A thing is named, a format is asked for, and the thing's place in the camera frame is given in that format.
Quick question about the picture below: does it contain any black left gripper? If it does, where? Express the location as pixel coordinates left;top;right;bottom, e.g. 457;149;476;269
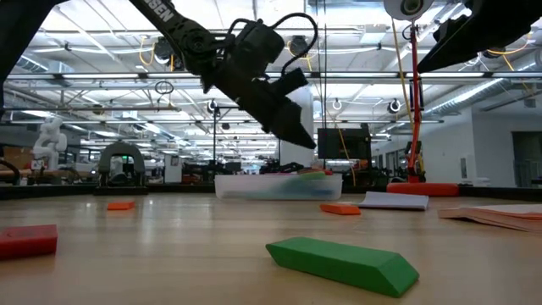
202;63;318;150

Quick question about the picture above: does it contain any lilac sticky note pad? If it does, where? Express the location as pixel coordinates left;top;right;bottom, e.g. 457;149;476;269
357;191;429;212

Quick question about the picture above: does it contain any green eraser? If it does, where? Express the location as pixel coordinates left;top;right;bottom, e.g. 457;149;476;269
265;236;420;299

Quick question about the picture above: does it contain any pink sticky note pad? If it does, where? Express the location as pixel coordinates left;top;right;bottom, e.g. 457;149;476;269
438;202;542;233

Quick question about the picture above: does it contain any red eraser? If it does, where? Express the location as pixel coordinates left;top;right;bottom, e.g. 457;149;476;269
0;224;58;260

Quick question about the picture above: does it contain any white building column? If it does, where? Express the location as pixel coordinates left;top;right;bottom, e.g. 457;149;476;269
279;86;315;169

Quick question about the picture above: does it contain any black monitor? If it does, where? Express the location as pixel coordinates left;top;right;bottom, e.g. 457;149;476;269
317;125;373;161

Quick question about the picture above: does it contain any red desk lamp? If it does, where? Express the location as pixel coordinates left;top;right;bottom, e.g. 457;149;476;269
383;0;461;198

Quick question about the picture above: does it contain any black arched stand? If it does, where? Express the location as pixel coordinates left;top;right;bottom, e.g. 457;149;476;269
92;141;149;197

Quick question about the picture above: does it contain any large cardboard box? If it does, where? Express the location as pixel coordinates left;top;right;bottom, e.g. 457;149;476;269
0;146;35;170

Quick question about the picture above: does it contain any yellow lamp cord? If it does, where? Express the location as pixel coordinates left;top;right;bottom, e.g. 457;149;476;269
391;19;426;184

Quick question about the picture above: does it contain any black robot station frame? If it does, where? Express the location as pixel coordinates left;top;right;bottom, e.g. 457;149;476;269
213;105;294;175

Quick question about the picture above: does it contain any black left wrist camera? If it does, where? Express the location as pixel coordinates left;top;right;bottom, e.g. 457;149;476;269
230;19;287;73

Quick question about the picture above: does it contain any black left wrist camera cable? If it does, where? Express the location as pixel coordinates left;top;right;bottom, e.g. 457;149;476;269
228;12;318;77

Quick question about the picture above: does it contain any black curved hose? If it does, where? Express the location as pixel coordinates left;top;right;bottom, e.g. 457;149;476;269
0;157;22;186

